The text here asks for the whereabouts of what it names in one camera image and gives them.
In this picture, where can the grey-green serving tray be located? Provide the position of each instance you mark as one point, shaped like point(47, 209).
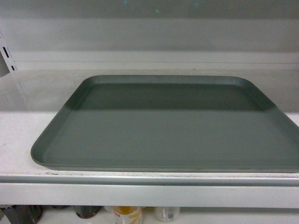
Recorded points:
point(169, 124)

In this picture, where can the yellow white labelled bottle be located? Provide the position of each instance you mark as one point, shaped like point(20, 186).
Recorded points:
point(127, 215)

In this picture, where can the dark sauce jar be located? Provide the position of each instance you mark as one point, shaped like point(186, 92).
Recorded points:
point(86, 212)

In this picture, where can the white slotted shelf upright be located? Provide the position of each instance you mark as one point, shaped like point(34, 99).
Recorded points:
point(10, 63)

